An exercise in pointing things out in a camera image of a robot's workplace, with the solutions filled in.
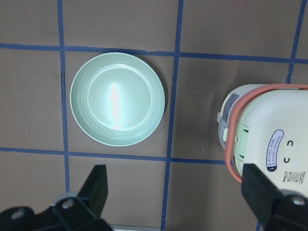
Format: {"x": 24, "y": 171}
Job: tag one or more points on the white rice cooker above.
{"x": 272, "y": 125}

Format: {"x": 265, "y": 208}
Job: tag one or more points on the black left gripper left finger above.
{"x": 81, "y": 212}

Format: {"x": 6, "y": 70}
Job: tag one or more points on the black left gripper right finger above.
{"x": 275, "y": 209}

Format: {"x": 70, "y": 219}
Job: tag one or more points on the light green round plate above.
{"x": 117, "y": 99}

